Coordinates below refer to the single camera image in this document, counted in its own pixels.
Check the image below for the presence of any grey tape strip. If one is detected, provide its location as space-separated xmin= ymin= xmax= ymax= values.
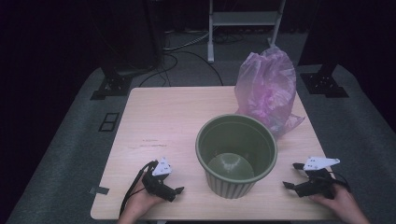
xmin=88 ymin=186 xmax=110 ymax=196

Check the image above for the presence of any person's right hand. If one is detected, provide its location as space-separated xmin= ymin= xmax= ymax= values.
xmin=309 ymin=182 xmax=354 ymax=217

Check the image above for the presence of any pink translucent plastic bag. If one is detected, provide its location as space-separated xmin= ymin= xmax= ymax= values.
xmin=233 ymin=46 xmax=305 ymax=140

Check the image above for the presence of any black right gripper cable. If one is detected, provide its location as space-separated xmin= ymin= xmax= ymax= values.
xmin=326 ymin=171 xmax=351 ymax=192

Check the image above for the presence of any person's left hand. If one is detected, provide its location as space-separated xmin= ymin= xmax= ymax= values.
xmin=122 ymin=173 xmax=163 ymax=219

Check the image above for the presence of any grey floor cable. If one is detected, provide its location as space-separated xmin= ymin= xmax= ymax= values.
xmin=163 ymin=29 xmax=210 ymax=52

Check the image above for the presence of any green ribbed trash bin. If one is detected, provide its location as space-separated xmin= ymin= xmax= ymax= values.
xmin=194 ymin=113 xmax=278 ymax=200

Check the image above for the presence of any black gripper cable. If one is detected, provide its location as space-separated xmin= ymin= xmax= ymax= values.
xmin=119 ymin=160 xmax=158 ymax=218
xmin=326 ymin=171 xmax=351 ymax=192

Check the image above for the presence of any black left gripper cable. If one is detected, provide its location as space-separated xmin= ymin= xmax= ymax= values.
xmin=119 ymin=160 xmax=158 ymax=218

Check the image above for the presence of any white metal stand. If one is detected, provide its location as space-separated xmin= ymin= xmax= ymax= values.
xmin=206 ymin=0 xmax=287 ymax=64

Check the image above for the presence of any black floor cable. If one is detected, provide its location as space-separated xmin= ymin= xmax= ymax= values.
xmin=138 ymin=50 xmax=224 ymax=88

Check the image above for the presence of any black floor socket plate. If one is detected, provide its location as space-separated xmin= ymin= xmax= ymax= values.
xmin=98 ymin=112 xmax=120 ymax=133

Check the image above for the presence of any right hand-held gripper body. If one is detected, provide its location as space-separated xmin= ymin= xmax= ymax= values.
xmin=294 ymin=156 xmax=341 ymax=201

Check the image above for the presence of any black stand base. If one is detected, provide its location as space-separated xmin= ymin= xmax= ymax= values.
xmin=90 ymin=59 xmax=134 ymax=101
xmin=300 ymin=62 xmax=349 ymax=99

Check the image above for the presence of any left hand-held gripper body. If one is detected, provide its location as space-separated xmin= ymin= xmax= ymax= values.
xmin=141 ymin=156 xmax=177 ymax=203

